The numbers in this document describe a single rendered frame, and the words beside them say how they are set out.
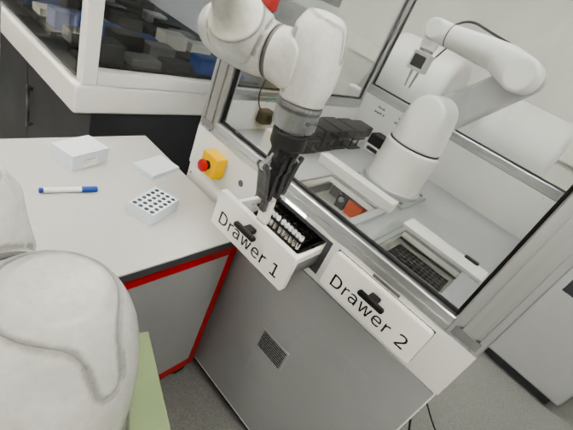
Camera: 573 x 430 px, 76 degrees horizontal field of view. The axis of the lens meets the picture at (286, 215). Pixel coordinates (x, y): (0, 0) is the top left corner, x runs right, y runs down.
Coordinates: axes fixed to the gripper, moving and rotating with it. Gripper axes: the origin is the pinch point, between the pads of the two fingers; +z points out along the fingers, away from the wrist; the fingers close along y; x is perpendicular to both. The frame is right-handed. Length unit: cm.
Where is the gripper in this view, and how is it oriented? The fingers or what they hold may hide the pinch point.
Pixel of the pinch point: (265, 209)
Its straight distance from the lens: 85.0
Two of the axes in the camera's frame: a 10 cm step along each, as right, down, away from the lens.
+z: -2.9, 7.9, 5.4
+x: -7.0, -5.6, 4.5
